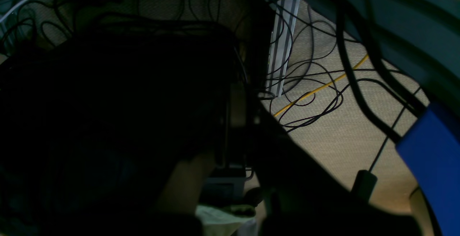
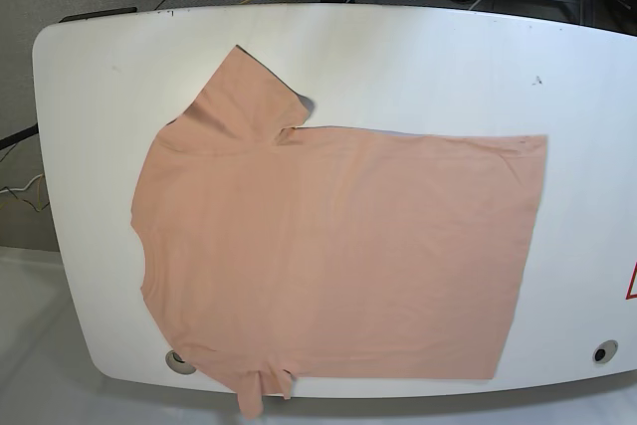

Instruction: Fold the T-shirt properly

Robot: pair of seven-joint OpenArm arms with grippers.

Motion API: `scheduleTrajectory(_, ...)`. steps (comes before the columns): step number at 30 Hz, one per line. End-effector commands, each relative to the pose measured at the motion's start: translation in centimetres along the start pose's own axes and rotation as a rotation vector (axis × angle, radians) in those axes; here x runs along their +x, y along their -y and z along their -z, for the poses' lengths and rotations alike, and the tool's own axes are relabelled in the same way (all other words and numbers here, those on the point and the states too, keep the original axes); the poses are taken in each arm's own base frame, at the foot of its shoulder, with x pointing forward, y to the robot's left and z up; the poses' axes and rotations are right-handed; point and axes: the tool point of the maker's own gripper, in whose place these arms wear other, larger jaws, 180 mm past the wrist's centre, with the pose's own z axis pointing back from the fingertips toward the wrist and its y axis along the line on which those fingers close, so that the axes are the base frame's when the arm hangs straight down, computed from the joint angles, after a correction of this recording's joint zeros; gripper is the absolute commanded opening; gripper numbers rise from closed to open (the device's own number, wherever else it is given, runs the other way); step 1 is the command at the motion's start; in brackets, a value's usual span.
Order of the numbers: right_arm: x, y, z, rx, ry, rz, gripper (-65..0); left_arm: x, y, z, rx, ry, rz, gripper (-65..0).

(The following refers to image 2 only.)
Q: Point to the right table cable grommet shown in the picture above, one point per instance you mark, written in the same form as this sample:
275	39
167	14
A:
605	351

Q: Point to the peach pink T-shirt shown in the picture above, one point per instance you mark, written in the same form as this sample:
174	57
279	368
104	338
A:
275	251

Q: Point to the left table cable grommet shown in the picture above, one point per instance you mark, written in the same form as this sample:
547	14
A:
177	364

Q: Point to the table cable grommet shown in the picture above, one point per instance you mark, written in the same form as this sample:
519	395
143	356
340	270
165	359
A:
177	364
605	351

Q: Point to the red warning triangle sticker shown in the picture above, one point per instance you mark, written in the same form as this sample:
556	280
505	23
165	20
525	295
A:
631	292

